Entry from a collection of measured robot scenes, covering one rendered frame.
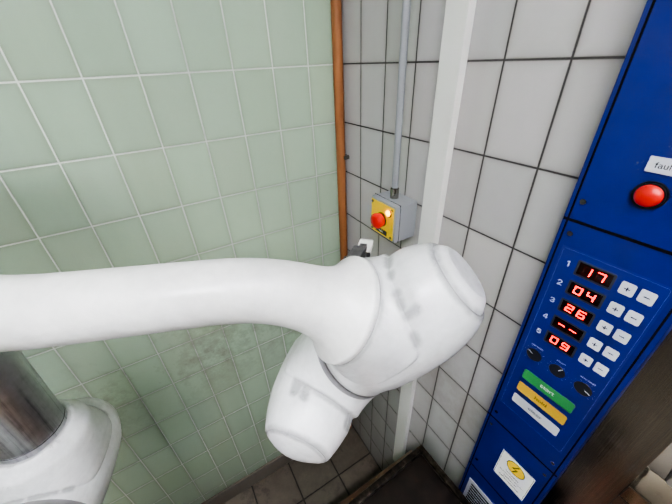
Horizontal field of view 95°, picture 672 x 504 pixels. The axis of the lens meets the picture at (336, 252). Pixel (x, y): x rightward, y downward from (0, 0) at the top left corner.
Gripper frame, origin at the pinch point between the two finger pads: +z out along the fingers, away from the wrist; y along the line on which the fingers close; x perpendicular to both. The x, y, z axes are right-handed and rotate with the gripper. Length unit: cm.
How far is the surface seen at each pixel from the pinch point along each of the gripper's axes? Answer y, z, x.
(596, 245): -11.6, -11.2, 34.8
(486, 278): 5.3, 2.0, 25.8
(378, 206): -2.9, 16.7, 0.7
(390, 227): 0.9, 13.1, 4.3
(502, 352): 20.5, -3.5, 31.4
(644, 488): 28, -21, 52
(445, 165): -15.7, 10.5, 14.9
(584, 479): 35, -19, 46
